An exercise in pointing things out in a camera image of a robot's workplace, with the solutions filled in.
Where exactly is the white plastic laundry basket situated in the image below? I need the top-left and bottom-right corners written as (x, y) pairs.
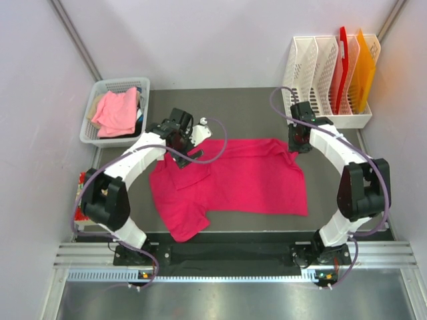
top-left (79, 77), bottom-right (151, 148)

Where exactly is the light pink t shirt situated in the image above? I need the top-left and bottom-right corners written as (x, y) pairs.
top-left (91, 87), bottom-right (139, 138)

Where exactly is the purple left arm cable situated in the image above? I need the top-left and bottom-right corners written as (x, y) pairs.
top-left (69, 116), bottom-right (230, 291)

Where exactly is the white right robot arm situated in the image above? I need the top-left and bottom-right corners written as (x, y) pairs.
top-left (288, 101), bottom-right (391, 267)

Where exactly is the red and green book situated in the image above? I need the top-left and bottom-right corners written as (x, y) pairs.
top-left (74, 172), bottom-right (89, 223)

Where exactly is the beige cloth in basket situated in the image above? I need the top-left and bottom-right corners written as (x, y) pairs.
top-left (86, 94), bottom-right (104, 129)

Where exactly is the aluminium frame rail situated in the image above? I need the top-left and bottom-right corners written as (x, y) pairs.
top-left (54, 241), bottom-right (418, 269)

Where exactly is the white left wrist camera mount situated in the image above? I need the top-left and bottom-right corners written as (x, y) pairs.
top-left (190, 117), bottom-right (211, 147)

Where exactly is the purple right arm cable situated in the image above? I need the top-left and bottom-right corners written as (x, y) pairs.
top-left (269, 86), bottom-right (391, 289)

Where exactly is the orange plastic folder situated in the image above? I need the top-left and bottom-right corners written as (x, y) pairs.
top-left (349, 29), bottom-right (376, 114)

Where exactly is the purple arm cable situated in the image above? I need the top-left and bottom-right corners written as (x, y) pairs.
top-left (269, 86), bottom-right (391, 289)
top-left (69, 116), bottom-right (230, 291)

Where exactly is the magenta t shirt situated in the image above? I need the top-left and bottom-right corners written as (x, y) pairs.
top-left (149, 138), bottom-right (308, 243)

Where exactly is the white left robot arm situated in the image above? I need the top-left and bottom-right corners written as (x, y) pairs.
top-left (81, 108), bottom-right (211, 265)

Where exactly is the grey slotted cable duct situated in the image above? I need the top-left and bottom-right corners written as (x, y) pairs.
top-left (67, 269), bottom-right (334, 283)

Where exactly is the white file organiser rack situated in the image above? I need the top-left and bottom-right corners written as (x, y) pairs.
top-left (282, 35), bottom-right (372, 129)

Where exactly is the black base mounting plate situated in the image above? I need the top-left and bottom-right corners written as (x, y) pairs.
top-left (112, 231), bottom-right (338, 277)

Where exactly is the red plastic folder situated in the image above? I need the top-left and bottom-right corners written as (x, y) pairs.
top-left (330, 26), bottom-right (349, 115)

